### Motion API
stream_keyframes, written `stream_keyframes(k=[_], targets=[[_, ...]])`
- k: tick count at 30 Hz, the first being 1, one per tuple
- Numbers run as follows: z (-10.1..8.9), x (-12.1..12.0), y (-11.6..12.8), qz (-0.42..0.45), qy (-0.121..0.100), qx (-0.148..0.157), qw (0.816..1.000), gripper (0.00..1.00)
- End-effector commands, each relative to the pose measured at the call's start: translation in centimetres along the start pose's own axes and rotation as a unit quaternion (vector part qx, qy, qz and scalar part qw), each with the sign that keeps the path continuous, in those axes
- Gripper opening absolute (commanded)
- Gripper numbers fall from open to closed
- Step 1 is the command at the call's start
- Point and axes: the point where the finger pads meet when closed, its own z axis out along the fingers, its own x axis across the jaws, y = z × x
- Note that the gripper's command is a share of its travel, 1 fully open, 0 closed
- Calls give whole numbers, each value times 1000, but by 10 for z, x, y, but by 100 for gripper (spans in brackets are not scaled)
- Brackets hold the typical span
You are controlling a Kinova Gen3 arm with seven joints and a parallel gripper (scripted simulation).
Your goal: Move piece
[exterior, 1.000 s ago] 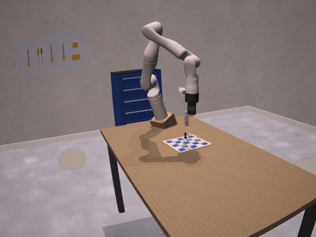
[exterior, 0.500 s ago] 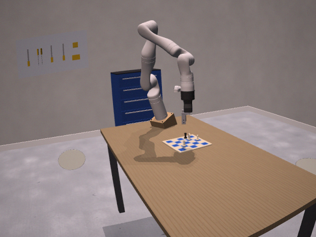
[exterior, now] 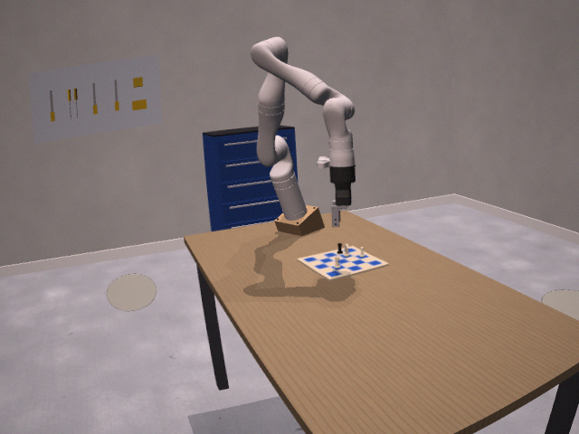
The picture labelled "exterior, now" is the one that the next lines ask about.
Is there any blue and cream chessboard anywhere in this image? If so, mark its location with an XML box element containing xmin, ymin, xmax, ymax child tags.
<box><xmin>297</xmin><ymin>246</ymin><xmax>389</xmax><ymax>281</ymax></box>

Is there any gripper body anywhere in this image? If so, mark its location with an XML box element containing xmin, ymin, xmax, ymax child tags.
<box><xmin>317</xmin><ymin>149</ymin><xmax>356</xmax><ymax>206</ymax></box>

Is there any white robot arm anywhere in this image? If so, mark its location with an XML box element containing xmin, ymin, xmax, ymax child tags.
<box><xmin>251</xmin><ymin>37</ymin><xmax>355</xmax><ymax>221</ymax></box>

